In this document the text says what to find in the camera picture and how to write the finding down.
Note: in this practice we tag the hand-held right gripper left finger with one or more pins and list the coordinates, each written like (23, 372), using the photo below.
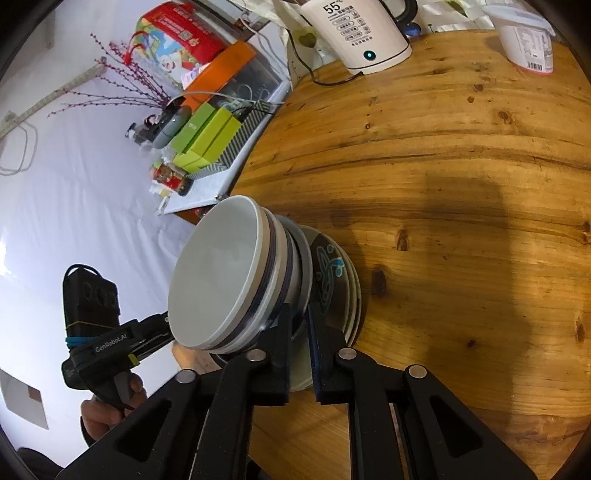
(279, 364)

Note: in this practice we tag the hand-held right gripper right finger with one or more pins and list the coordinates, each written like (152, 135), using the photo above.
(316, 360)

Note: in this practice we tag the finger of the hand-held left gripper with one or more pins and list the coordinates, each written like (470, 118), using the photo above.
(152, 324)
(154, 345)

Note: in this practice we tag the stainless steel bowl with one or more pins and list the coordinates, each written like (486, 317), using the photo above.
(300, 369)

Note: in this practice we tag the white bowl with blue stripe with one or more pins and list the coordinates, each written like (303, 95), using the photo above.
(217, 272)
(285, 258)

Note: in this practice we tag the stack of plates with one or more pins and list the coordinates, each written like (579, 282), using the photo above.
(328, 277)

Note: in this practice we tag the person's left hand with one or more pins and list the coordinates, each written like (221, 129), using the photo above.
(99, 422)

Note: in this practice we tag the white paper sheet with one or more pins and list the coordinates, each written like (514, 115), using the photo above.
(23, 397)

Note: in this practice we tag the white shelf board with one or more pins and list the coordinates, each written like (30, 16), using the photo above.
(198, 196)

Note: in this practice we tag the red printed jar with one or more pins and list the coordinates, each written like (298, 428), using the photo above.
(173, 179)

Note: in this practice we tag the zigzag patterned box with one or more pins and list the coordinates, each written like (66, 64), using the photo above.
(231, 152)

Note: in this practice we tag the dark glass jar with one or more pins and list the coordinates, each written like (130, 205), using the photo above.
(141, 131)

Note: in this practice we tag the grey case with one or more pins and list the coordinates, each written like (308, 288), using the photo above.
(168, 129)

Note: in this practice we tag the purple decorative branches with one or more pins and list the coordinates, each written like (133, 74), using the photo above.
(138, 78)

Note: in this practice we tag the clear storage box orange lid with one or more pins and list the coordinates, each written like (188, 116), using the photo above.
(226, 62)

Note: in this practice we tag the red cartoon snack package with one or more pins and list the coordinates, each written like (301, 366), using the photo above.
(184, 37)

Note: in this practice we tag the cream curtain with hearts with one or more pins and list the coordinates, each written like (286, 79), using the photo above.
(300, 50)

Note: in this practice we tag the white electric kettle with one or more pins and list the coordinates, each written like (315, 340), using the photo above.
(360, 32)

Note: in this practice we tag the white plastic tub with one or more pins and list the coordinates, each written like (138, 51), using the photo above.
(526, 41)

